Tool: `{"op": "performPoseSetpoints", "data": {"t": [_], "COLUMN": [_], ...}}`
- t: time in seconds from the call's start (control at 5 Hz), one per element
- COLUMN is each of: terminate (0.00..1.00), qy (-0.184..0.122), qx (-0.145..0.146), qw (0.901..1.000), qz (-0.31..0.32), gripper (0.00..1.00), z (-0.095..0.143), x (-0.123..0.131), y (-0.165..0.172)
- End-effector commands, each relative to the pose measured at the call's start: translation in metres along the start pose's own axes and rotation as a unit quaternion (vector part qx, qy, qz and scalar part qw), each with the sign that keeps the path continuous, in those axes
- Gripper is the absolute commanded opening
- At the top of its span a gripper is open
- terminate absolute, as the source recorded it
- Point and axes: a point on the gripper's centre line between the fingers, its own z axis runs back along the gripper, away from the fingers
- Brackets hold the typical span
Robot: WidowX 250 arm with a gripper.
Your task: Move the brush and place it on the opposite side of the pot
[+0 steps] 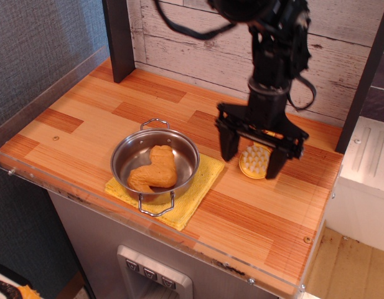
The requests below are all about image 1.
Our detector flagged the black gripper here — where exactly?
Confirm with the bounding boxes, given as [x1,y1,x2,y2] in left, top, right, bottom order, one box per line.
[216,78,309,179]

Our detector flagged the stainless steel pot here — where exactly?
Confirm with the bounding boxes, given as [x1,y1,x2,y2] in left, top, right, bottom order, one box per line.
[111,118,200,217]

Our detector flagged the silver button control panel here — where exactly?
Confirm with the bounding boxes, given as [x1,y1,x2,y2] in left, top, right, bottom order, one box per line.
[117,245,194,298]

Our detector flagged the orange object bottom left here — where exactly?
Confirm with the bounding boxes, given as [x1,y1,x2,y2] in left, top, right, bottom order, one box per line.
[17,285,41,299]

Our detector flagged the yellow brush with white bristles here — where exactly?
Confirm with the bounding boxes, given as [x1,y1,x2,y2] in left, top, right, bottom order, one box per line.
[238,141,273,179]

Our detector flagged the dark right frame post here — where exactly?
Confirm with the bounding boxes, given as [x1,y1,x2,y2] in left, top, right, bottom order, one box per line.
[335,12,384,154]

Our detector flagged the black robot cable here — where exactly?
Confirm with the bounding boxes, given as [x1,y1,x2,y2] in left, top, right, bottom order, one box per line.
[152,0,317,112]

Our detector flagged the white cabinet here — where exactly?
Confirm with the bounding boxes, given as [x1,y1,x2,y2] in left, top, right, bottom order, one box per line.
[325,117,384,251]

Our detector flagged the dark frame post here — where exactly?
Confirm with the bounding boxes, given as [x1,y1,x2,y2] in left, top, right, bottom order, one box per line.
[102,0,135,83]
[335,12,384,154]

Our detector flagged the orange plush chicken drumstick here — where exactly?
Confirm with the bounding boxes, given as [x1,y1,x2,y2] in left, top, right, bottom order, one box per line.
[127,145,177,193]

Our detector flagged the dark left frame post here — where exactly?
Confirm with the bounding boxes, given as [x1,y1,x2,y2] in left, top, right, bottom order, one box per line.
[102,0,135,83]

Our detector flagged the yellow folded cloth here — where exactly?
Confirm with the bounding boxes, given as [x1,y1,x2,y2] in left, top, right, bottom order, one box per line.
[105,154,225,231]

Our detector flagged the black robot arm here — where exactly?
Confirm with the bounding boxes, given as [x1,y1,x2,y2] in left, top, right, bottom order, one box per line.
[209,1,311,179]

